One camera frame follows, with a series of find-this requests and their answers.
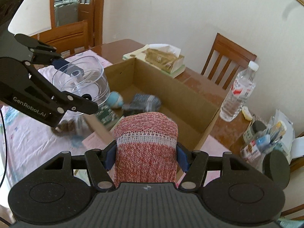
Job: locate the medical cotton swab container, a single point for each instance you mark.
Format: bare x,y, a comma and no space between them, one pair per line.
107,116

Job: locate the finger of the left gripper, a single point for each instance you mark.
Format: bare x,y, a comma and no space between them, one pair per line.
43,90
33,51

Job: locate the clear plastic bowl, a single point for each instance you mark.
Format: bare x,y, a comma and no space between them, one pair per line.
82,76

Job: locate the brown cardboard box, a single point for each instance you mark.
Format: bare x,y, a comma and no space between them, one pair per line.
192,113

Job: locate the blue knitted sock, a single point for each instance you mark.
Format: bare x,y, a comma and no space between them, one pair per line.
141,103

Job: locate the wooden chair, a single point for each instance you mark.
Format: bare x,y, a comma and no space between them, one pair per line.
226,58
73,37

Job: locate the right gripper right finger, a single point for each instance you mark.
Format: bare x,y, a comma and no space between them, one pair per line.
194,165

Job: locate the clear jar brown contents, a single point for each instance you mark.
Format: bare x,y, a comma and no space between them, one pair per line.
75,126

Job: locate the pink knitted sock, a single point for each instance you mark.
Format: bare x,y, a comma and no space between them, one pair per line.
146,149

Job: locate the blue white round bottle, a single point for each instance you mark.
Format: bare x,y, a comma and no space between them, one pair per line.
115,100

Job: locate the book on table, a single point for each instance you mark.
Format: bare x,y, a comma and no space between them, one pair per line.
140,55

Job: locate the tissue box gold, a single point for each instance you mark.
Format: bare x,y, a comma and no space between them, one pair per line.
164,56

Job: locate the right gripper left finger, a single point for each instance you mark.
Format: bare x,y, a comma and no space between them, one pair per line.
99,163

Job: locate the wooden chair back left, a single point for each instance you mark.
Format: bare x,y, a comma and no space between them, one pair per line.
226,58

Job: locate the pink floral tablecloth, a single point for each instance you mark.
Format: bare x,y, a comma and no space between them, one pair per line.
31,143

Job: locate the wooden chair left side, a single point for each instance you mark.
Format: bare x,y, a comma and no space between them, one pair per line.
73,37

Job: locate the wooden door frame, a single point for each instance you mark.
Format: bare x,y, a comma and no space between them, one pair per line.
93,13

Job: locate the large jar black lid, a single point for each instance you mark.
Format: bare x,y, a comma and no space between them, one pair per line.
276,167

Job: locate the water bottle red label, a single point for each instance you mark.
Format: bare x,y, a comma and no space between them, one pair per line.
240,91

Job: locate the pink cardboard box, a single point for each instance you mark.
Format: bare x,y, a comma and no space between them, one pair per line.
94,141

